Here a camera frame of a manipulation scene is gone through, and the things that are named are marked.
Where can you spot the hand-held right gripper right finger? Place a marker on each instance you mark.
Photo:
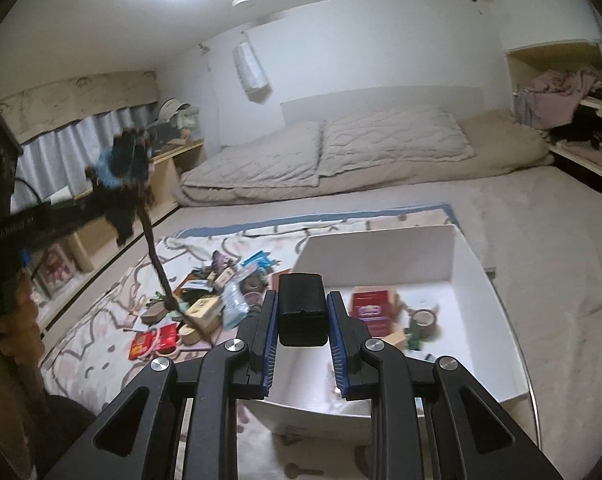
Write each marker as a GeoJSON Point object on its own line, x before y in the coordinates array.
{"type": "Point", "coordinates": [337, 355]}

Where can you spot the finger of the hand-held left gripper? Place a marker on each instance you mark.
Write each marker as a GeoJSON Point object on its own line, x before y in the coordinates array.
{"type": "Point", "coordinates": [66, 220]}

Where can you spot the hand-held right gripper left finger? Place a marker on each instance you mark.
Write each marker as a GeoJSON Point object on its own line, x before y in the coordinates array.
{"type": "Point", "coordinates": [270, 350]}

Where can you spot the small black box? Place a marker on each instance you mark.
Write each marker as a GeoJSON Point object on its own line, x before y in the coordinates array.
{"type": "Point", "coordinates": [301, 310]}

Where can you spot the face mask packet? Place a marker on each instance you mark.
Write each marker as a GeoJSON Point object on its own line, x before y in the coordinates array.
{"type": "Point", "coordinates": [233, 305]}

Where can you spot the brown tape roll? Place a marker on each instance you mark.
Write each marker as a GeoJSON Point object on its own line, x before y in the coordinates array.
{"type": "Point", "coordinates": [245, 285]}

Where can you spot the blue black fabric scrunchie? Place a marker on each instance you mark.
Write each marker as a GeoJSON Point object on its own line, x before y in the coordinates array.
{"type": "Point", "coordinates": [123, 170]}

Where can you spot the beige printed box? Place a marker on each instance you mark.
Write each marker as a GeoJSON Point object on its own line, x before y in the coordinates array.
{"type": "Point", "coordinates": [201, 312]}

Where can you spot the white storage box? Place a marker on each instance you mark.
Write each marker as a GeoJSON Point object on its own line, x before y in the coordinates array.
{"type": "Point", "coordinates": [431, 270]}

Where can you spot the person's left forearm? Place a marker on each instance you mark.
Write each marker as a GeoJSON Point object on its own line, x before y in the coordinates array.
{"type": "Point", "coordinates": [26, 385]}

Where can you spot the person's left hand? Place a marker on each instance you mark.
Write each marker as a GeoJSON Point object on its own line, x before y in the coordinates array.
{"type": "Point", "coordinates": [18, 320]}

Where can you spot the pink printed box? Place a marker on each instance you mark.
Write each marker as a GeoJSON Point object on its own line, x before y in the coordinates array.
{"type": "Point", "coordinates": [56, 267]}

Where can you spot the red flat box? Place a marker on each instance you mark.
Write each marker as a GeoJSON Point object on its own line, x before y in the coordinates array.
{"type": "Point", "coordinates": [373, 310]}

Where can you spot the grey curtain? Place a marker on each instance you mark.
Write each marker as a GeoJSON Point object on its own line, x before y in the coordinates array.
{"type": "Point", "coordinates": [81, 145]}

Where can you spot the small green object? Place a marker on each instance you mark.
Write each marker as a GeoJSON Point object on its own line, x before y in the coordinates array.
{"type": "Point", "coordinates": [413, 340]}

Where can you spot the blue packet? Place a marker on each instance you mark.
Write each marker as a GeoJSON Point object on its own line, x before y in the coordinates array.
{"type": "Point", "coordinates": [258, 261]}

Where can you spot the printed play mat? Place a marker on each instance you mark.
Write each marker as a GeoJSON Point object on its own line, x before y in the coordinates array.
{"type": "Point", "coordinates": [106, 310]}

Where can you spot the olive tape roll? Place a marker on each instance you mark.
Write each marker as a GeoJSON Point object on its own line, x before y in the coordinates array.
{"type": "Point", "coordinates": [433, 332]}

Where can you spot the red snack packet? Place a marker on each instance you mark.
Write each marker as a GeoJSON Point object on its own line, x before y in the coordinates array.
{"type": "Point", "coordinates": [153, 342]}

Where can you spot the brown leather card holder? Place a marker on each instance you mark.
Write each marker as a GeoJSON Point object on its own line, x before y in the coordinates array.
{"type": "Point", "coordinates": [153, 314]}

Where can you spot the beige printed valance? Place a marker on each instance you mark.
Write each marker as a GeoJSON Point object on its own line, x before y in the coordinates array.
{"type": "Point", "coordinates": [81, 90]}

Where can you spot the dark bag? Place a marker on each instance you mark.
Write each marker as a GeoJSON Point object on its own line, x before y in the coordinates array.
{"type": "Point", "coordinates": [163, 133]}

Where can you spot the beige hat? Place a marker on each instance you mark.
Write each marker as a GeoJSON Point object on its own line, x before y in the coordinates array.
{"type": "Point", "coordinates": [173, 108]}

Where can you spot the beige quilted pillow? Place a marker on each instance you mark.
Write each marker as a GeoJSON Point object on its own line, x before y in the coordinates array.
{"type": "Point", "coordinates": [391, 140]}
{"type": "Point", "coordinates": [256, 160]}

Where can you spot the beige blanket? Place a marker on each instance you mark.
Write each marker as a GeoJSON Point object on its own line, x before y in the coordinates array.
{"type": "Point", "coordinates": [506, 145]}

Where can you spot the white smoke detector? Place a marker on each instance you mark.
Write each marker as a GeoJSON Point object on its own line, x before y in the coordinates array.
{"type": "Point", "coordinates": [242, 1]}

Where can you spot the alcove shelf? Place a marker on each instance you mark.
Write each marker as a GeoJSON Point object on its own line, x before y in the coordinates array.
{"type": "Point", "coordinates": [581, 157]}

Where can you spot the dark clothes pile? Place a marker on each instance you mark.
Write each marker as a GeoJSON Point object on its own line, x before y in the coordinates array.
{"type": "Point", "coordinates": [581, 135]}

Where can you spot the pink cloth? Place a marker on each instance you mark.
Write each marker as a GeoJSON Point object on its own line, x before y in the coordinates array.
{"type": "Point", "coordinates": [556, 90]}

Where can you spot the white wrapped wall unit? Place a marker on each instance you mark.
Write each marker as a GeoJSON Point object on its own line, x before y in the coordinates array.
{"type": "Point", "coordinates": [251, 67]}

